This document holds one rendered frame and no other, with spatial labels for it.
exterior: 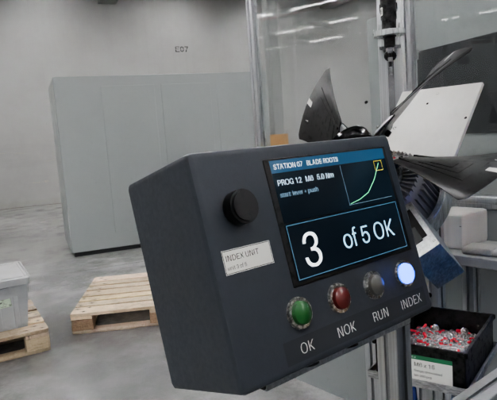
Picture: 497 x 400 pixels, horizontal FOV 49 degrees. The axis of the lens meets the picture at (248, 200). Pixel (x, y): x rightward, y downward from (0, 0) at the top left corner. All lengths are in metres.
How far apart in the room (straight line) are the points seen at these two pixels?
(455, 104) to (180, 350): 1.31
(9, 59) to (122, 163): 7.10
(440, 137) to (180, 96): 5.37
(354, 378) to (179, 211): 2.17
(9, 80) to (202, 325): 12.84
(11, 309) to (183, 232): 3.40
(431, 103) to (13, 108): 11.94
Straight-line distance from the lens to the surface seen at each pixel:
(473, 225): 1.87
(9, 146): 13.14
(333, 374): 2.64
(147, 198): 0.48
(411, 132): 1.66
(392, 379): 0.71
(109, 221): 6.60
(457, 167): 1.19
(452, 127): 1.61
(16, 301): 3.79
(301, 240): 0.47
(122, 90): 6.61
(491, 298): 2.07
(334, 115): 1.47
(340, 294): 0.49
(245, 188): 0.45
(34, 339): 3.75
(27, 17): 13.45
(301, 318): 0.45
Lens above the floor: 1.27
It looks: 7 degrees down
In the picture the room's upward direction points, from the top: 4 degrees counter-clockwise
